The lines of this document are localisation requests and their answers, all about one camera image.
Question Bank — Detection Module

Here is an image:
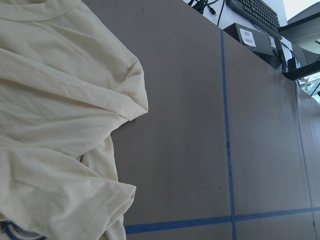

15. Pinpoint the black box with label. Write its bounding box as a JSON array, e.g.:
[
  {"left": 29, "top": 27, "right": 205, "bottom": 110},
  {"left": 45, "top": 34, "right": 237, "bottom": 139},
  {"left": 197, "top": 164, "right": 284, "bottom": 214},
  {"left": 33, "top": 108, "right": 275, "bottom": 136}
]
[{"left": 223, "top": 23, "right": 276, "bottom": 59}]

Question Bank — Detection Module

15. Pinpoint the black keyboard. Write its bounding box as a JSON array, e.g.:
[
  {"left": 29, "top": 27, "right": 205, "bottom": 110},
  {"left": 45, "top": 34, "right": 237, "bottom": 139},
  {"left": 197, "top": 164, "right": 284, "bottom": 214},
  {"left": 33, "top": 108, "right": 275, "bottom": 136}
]
[{"left": 225, "top": 0, "right": 280, "bottom": 29}]

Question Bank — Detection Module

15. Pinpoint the cream long-sleeve graphic shirt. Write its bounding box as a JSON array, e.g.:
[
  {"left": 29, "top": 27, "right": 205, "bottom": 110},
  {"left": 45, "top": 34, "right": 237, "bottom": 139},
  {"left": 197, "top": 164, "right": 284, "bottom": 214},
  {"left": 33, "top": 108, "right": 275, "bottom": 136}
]
[{"left": 0, "top": 0, "right": 148, "bottom": 240}]

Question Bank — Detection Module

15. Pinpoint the black monitor stand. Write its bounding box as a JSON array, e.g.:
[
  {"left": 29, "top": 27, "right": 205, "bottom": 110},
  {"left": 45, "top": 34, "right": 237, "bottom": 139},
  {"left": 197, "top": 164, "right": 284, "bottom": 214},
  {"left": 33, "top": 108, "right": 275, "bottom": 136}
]
[{"left": 249, "top": 17, "right": 320, "bottom": 81}]

